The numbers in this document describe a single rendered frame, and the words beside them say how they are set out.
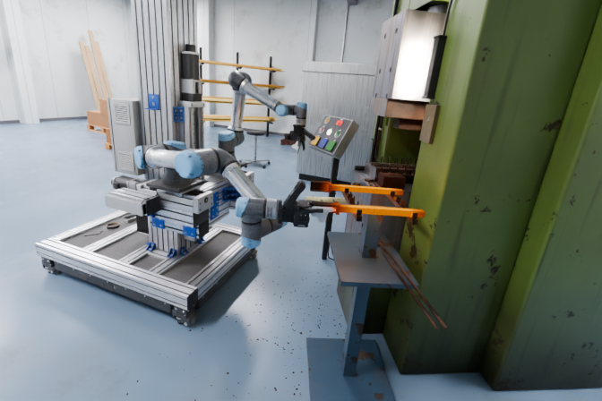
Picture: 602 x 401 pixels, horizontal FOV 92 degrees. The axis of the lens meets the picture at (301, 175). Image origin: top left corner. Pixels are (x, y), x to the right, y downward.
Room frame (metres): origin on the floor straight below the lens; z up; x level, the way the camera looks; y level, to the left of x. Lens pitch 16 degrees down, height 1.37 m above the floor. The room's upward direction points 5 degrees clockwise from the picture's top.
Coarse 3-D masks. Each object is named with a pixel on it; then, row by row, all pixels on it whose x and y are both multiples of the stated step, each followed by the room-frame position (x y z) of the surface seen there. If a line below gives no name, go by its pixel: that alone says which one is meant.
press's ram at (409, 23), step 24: (384, 24) 1.75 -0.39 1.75; (408, 24) 1.49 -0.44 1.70; (432, 24) 1.51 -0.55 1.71; (384, 48) 1.69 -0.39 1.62; (408, 48) 1.50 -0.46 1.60; (432, 48) 1.51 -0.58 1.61; (384, 72) 1.64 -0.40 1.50; (408, 72) 1.50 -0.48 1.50; (384, 96) 1.59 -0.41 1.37; (408, 96) 1.50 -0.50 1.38
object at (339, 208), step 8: (336, 208) 0.99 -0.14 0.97; (344, 208) 0.99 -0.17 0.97; (352, 208) 0.99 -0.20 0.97; (360, 208) 1.00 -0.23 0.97; (368, 208) 1.00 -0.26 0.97; (376, 208) 1.01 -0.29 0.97; (384, 208) 1.02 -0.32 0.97; (392, 208) 1.02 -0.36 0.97; (400, 208) 1.03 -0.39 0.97; (408, 216) 1.00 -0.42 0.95; (424, 216) 1.01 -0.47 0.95
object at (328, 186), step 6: (312, 180) 1.26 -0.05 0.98; (312, 186) 1.24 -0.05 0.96; (318, 186) 1.24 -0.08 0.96; (324, 186) 1.24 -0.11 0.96; (330, 186) 1.22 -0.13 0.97; (336, 186) 1.23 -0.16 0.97; (342, 186) 1.24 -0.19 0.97; (348, 186) 1.24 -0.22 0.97; (354, 186) 1.25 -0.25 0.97; (360, 186) 1.26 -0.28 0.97; (366, 186) 1.26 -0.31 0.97; (366, 192) 1.24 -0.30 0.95; (372, 192) 1.24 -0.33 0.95; (378, 192) 1.24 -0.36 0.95; (384, 192) 1.24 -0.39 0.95; (396, 192) 1.24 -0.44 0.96; (402, 192) 1.24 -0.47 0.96
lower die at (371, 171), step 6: (366, 162) 1.72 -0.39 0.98; (372, 162) 1.69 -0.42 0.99; (378, 162) 1.75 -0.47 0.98; (366, 168) 1.69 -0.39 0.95; (372, 168) 1.60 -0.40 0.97; (378, 168) 1.54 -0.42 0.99; (384, 168) 1.55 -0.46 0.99; (396, 168) 1.57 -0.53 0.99; (402, 168) 1.58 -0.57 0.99; (408, 168) 1.60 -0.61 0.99; (414, 168) 1.61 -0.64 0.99; (366, 174) 1.68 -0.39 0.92; (372, 174) 1.59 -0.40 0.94; (402, 174) 1.56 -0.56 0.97; (408, 174) 1.56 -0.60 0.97; (414, 174) 1.57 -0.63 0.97; (408, 180) 1.56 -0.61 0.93
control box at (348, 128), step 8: (336, 120) 2.17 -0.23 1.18; (344, 120) 2.10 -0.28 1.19; (352, 120) 2.04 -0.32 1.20; (320, 128) 2.26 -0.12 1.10; (328, 128) 2.18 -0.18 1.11; (336, 128) 2.11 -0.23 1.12; (344, 128) 2.05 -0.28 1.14; (352, 128) 2.04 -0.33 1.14; (320, 136) 2.20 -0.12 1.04; (328, 136) 2.12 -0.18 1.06; (344, 136) 2.00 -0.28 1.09; (352, 136) 2.04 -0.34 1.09; (336, 144) 2.00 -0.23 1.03; (344, 144) 2.01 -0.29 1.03; (328, 152) 2.01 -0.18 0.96; (336, 152) 1.98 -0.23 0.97
